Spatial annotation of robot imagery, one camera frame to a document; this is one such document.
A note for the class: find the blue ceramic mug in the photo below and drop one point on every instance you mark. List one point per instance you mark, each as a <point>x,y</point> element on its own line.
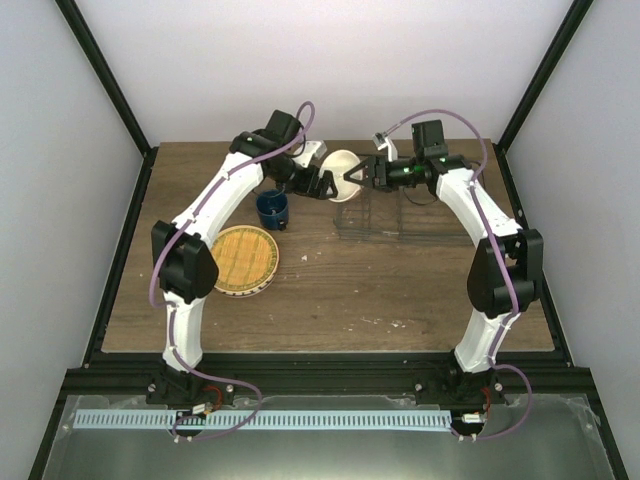
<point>273,210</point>

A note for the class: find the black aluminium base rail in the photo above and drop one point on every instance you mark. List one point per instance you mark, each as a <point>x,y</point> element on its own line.
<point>428,378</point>

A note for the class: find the black frame post right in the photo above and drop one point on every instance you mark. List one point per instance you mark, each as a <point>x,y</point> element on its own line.
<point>562,38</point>

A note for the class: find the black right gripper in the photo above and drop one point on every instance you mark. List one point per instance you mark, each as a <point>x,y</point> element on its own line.
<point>369,184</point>

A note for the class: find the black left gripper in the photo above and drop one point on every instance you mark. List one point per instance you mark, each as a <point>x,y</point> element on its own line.
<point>303,187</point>

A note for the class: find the black frame post left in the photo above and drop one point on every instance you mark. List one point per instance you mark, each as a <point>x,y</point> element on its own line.
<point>93,53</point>

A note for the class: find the cream ceramic bowl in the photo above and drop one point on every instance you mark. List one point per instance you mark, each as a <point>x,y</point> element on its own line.
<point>338,163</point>

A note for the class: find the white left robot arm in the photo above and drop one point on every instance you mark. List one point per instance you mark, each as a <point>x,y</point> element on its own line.
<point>184,270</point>

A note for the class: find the yellow bamboo-pattern plate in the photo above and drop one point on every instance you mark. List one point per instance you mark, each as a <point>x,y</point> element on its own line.
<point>247,258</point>

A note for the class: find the grey wire dish rack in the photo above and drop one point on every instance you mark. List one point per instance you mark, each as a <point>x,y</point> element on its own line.
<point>410,215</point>

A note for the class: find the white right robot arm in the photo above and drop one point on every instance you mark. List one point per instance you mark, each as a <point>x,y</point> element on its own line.
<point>506,271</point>

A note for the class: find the light blue slotted cable duct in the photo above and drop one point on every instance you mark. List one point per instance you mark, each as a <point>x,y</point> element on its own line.
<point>272,420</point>

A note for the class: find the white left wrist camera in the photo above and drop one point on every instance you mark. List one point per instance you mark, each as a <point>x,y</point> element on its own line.
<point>309,151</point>

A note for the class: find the black frame post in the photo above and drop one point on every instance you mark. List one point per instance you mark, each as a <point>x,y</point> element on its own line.
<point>562,38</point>
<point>93,53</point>

